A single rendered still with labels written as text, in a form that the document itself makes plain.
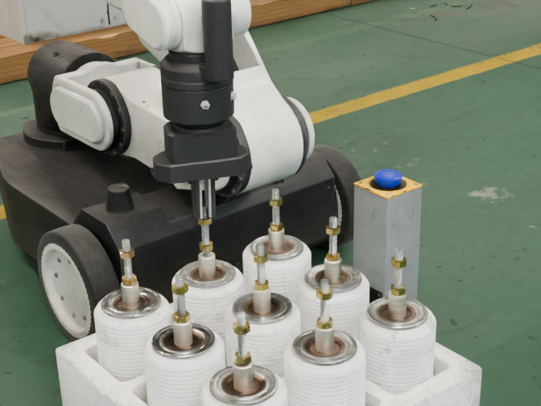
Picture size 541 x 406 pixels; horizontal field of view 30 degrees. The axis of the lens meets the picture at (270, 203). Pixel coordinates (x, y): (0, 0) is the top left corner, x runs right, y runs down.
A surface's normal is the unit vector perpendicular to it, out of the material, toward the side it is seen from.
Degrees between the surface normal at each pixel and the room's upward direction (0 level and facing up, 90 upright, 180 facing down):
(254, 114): 38
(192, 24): 86
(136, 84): 19
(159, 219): 45
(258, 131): 56
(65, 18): 90
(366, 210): 90
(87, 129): 90
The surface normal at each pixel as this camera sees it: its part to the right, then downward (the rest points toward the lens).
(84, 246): 0.22, -0.69
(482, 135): -0.02, -0.91
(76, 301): -0.77, 0.28
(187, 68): -0.14, -0.36
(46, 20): 0.63, 0.30
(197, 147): 0.26, 0.39
